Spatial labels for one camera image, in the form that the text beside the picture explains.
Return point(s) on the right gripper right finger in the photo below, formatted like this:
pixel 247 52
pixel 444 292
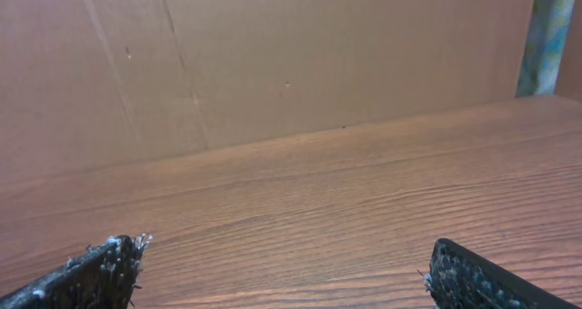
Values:
pixel 461 279

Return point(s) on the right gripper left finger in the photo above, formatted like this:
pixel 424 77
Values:
pixel 105 277

